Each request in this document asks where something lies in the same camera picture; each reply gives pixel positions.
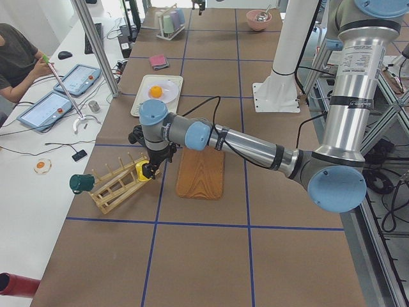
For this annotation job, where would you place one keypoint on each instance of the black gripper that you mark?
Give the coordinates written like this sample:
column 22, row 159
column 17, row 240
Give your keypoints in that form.
column 200, row 5
column 157, row 157

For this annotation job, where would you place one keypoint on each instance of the orange fruit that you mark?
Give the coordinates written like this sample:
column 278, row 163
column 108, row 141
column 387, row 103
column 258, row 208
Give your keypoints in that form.
column 156, row 91

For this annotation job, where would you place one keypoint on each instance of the white plate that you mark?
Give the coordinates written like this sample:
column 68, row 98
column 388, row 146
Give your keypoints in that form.
column 170, row 90

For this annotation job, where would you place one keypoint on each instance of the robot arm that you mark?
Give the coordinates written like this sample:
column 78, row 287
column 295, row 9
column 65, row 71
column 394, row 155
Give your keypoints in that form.
column 332, row 173

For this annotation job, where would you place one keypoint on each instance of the cream bear tray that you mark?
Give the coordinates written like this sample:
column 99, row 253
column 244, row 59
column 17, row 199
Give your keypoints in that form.
column 142, row 92

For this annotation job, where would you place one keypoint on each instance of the yellow mug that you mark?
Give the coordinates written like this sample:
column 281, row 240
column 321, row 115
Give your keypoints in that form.
column 138, row 167

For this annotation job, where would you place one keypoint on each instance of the blue plastic cup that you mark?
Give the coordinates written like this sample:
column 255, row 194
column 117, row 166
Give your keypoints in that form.
column 181, row 16

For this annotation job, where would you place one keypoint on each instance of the purple plastic cup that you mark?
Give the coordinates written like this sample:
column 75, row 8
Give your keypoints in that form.
column 175, row 19

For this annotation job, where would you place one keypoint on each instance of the green plastic cup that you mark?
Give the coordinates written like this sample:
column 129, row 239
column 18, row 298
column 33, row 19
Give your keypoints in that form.
column 168, row 25

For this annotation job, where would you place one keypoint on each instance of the wooden dish rack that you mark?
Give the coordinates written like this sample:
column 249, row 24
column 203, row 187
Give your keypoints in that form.
column 117, row 185

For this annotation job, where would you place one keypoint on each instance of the wooden cutting board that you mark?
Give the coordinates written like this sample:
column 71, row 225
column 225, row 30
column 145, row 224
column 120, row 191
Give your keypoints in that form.
column 201, row 174

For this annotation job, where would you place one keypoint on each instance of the pink bowl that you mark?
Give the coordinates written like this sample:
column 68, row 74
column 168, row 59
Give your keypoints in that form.
column 254, row 25

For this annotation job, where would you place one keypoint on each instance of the metal scoop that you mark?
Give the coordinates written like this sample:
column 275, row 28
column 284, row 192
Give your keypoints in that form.
column 264, row 15

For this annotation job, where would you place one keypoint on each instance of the pink cloth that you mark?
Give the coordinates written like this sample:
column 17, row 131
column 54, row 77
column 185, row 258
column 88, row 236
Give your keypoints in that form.
column 158, row 62

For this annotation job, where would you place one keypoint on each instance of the small black device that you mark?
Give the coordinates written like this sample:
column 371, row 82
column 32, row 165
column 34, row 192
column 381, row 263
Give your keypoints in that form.
column 79, row 155

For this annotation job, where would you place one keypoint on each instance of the dark green mug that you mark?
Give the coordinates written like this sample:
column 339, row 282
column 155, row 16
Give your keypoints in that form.
column 80, row 183

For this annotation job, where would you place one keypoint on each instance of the small metal cylinder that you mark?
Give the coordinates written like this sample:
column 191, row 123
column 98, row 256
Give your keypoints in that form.
column 93, row 106

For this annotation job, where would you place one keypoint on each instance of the fried egg toy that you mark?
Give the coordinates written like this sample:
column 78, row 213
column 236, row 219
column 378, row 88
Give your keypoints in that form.
column 42, row 166

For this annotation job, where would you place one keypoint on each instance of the teach pendant tablet far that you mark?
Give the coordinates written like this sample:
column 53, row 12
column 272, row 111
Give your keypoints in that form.
column 80, row 78

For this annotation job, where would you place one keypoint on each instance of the teach pendant tablet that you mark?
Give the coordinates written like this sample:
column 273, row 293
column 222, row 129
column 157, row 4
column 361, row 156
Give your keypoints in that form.
column 80, row 78
column 47, row 111

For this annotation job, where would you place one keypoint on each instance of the teach pendant tablet near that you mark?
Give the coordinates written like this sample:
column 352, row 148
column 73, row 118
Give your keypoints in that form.
column 47, row 111

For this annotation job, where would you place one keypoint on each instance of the black computer mouse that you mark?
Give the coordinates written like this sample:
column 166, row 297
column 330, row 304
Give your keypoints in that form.
column 64, row 55

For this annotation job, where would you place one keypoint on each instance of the seated person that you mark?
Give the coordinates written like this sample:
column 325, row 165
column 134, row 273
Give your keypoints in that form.
column 21, row 64

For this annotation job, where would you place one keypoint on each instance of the red cylinder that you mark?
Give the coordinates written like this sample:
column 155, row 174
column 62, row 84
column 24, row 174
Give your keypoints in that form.
column 18, row 286

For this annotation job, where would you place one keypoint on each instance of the white wire cup rack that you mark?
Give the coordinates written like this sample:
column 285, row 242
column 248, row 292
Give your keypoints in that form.
column 159, row 22

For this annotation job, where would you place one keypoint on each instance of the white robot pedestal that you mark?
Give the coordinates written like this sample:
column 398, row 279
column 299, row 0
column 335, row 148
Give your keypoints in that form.
column 278, row 92

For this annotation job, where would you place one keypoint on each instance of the aluminium frame post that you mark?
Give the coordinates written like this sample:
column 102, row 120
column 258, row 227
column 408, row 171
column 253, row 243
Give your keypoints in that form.
column 96, row 43

